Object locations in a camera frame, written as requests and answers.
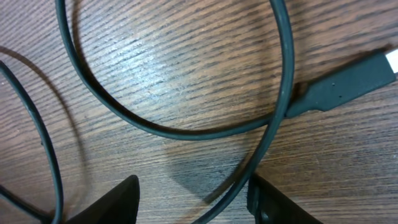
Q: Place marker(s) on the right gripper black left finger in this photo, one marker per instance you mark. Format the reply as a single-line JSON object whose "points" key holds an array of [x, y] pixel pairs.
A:
{"points": [[119, 206]]}

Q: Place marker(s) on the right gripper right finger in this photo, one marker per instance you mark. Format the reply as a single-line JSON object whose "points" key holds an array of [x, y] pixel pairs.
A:
{"points": [[268, 205]]}

